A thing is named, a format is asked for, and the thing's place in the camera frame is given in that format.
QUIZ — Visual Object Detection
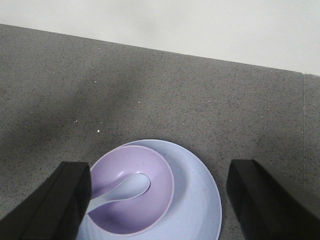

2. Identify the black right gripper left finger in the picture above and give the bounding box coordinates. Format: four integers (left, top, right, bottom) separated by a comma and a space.
0, 161, 91, 240

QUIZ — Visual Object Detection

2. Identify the light blue plastic spoon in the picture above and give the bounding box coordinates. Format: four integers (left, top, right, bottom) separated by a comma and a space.
85, 173, 151, 215

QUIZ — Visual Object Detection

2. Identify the purple plastic bowl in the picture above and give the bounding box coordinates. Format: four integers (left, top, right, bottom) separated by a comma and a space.
88, 145, 175, 237

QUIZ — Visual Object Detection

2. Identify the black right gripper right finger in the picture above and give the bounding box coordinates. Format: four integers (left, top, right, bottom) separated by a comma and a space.
226, 159, 320, 240

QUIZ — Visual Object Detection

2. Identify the light blue plastic plate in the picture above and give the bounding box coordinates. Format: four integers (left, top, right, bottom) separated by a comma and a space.
76, 139, 222, 240

